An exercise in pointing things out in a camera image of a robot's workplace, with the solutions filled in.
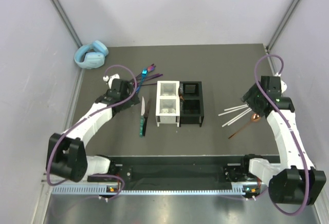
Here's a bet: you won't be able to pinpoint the blue fork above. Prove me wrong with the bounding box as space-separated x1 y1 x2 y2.
136 68 148 93

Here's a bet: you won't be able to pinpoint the rainbow spoon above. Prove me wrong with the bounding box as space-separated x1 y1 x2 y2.
147 64 156 72

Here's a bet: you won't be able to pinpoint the light blue headphones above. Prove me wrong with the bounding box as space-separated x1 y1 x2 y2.
74 40 109 69

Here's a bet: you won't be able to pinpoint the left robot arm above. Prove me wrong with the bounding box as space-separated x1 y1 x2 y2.
46 74 139 182

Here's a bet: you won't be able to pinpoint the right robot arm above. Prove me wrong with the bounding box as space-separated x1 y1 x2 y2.
240 76 326 205

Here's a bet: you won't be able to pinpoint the copper spoon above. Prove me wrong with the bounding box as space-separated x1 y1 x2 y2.
228 114 261 139

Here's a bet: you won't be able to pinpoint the white chopstick lower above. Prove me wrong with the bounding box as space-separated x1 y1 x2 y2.
222 108 251 127

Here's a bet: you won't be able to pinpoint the white chopstick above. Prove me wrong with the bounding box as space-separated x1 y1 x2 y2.
218 107 249 117
224 104 248 111
222 108 251 127

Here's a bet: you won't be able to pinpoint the white chopstick upper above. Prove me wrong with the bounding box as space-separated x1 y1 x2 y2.
224 104 248 111

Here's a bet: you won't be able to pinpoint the purple fork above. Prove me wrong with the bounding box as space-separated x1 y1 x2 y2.
136 73 163 85

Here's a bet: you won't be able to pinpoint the black knife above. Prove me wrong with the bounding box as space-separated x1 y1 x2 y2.
142 99 152 136

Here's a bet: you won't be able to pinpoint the white chopstick middle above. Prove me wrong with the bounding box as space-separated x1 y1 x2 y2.
218 107 249 117

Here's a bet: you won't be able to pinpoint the white utensil container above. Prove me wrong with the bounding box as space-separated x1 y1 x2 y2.
155 81 180 127

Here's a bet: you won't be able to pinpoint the black utensil container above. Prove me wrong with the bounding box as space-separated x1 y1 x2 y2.
178 81 205 127

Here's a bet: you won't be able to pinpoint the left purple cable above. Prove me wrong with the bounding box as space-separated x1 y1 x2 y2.
45 64 138 204

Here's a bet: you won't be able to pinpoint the purple cable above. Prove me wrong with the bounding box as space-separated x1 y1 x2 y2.
45 64 138 204
254 54 316 215

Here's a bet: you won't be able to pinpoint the white-blade green-handle knife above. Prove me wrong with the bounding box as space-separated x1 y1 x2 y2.
139 97 145 137

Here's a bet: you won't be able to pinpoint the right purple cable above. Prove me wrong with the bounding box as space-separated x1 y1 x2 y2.
254 54 316 215

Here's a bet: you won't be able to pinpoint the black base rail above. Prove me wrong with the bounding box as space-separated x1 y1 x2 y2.
84 154 273 191

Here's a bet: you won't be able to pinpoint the perforated cable duct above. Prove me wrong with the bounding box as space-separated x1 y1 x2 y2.
52 184 246 196

